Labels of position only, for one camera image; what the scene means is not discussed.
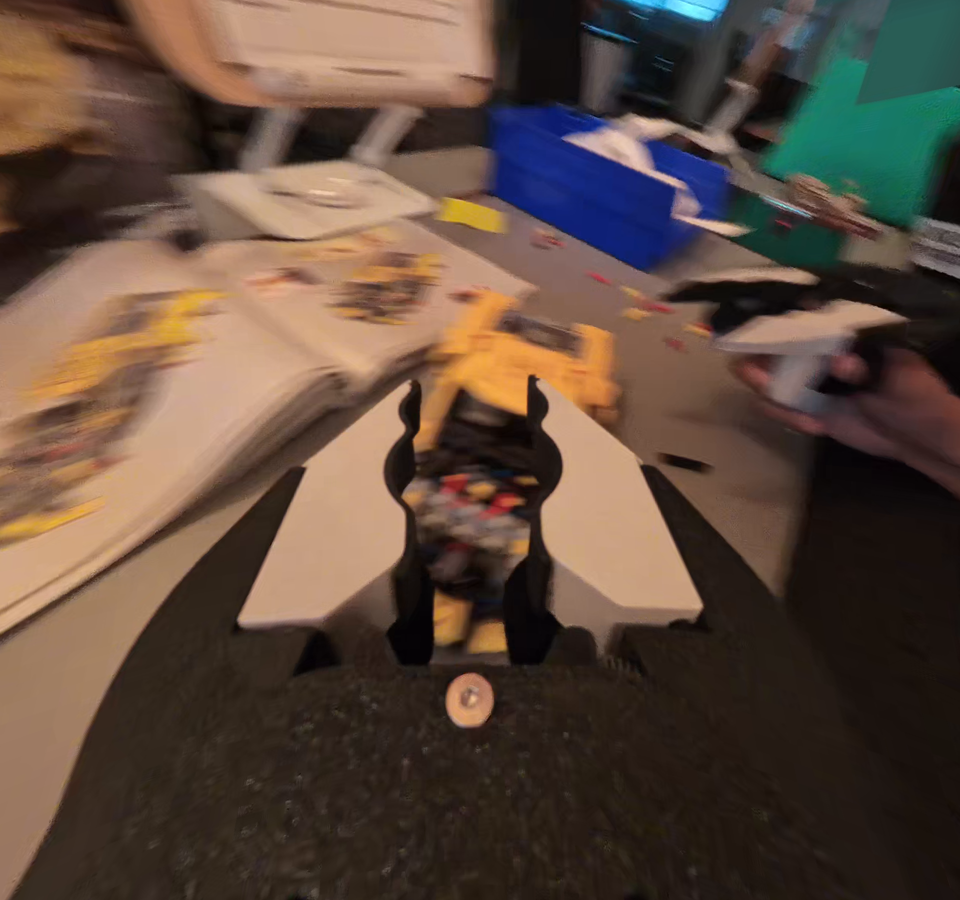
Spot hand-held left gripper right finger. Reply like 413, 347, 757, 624
502, 375, 704, 664

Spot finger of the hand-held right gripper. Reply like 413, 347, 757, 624
663, 266, 823, 314
712, 300, 909, 356

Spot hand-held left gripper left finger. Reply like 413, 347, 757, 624
237, 381, 436, 664

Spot instruction booklet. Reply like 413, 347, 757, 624
0, 221, 538, 636

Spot yellow toy brick car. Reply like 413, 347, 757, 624
401, 288, 625, 655

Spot person's right forearm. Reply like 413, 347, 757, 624
916, 375, 960, 498

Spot grey desk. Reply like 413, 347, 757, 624
0, 146, 826, 900

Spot person's right hand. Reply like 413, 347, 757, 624
731, 347, 925, 466

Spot brown wooden toy model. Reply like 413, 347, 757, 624
783, 174, 883, 238

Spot green plastic bin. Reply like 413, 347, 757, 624
731, 56, 960, 273

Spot blue plastic bin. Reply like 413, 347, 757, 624
487, 105, 733, 273

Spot crumpled white plastic bags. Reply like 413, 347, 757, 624
562, 114, 706, 220

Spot yellow sticky note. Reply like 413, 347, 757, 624
436, 197, 510, 235

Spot white tablet stand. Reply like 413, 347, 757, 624
105, 0, 498, 243

